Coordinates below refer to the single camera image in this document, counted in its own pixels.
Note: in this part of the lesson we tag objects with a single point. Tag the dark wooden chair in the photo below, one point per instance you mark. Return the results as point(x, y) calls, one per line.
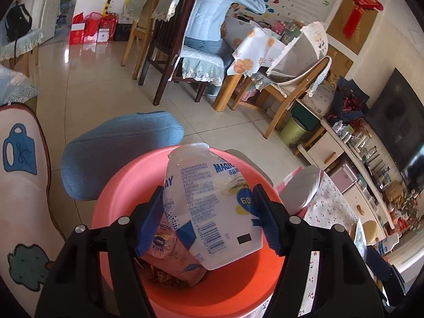
point(165, 39)

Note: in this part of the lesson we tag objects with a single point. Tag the yellow pear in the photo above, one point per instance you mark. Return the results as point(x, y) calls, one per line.
point(370, 232)

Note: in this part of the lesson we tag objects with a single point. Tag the black flat television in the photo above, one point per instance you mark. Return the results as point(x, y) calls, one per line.
point(397, 122)

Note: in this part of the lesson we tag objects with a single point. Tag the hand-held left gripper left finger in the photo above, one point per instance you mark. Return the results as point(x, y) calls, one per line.
point(150, 225)

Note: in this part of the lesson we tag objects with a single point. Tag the white blue-printed pouch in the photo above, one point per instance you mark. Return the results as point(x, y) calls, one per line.
point(215, 212)

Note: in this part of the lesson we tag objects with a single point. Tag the pink plastic bucket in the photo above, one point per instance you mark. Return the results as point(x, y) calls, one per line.
point(238, 288)

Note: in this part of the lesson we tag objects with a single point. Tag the black paper bag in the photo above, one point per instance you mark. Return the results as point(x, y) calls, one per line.
point(122, 32)

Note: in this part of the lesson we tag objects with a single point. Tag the blue cushioned stool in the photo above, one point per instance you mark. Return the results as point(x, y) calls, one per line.
point(109, 145)

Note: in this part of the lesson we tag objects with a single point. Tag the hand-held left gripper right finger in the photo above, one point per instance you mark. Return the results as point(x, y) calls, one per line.
point(270, 225)

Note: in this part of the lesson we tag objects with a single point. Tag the grey padded cushion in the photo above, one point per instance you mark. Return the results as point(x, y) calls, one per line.
point(301, 188)

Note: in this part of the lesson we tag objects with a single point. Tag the pale blue lace cloth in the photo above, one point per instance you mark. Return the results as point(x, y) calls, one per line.
point(13, 84)

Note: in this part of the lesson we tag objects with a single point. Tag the black shoulder bag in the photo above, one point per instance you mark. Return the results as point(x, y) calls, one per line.
point(18, 20)

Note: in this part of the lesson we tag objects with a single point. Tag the red Chinese knot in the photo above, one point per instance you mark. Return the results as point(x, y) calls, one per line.
point(362, 0)

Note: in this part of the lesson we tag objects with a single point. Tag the white cardboard box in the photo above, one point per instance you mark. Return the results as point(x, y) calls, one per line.
point(323, 97)

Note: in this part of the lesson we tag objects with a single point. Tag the red gift bag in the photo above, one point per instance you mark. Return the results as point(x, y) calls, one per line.
point(77, 29)
point(108, 26)
point(92, 28)

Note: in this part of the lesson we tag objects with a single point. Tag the grey cat print mat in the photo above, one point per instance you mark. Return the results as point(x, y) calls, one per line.
point(245, 162)

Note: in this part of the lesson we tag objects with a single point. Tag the cream TV cabinet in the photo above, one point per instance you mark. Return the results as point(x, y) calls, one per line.
point(326, 152)

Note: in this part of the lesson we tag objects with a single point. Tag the dining table orange print cloth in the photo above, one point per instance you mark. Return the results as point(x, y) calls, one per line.
point(255, 43)

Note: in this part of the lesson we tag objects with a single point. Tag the dark blue flower bouquet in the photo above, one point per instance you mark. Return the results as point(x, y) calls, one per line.
point(351, 99)

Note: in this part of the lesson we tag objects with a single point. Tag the pink storage box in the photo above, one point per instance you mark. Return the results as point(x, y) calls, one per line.
point(343, 179)

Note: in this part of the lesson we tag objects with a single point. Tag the pale blue lace seat cushion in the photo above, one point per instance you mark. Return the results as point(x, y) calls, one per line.
point(202, 63)

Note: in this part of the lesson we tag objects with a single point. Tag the dark green box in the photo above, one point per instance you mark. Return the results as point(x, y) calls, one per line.
point(304, 114)

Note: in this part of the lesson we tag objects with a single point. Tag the light wooden chair grey cover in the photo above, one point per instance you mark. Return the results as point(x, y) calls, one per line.
point(142, 29)

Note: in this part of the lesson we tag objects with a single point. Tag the pink plastic stool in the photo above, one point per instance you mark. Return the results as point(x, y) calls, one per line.
point(246, 96)

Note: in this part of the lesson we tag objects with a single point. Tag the light wooden chair lace cover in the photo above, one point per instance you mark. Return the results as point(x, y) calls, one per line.
point(291, 86)

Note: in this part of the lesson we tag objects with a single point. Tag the dried flower arrangement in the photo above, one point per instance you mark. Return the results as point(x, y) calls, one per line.
point(410, 203)

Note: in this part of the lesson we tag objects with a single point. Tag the pink patterned undercloth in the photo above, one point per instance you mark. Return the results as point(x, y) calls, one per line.
point(281, 185)

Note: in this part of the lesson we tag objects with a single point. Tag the lace covered side table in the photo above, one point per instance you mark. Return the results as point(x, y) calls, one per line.
point(20, 44)

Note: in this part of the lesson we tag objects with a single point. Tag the green round bin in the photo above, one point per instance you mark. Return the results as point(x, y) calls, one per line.
point(293, 131)

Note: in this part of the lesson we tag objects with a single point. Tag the white lace food cover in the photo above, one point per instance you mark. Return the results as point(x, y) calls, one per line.
point(298, 53)

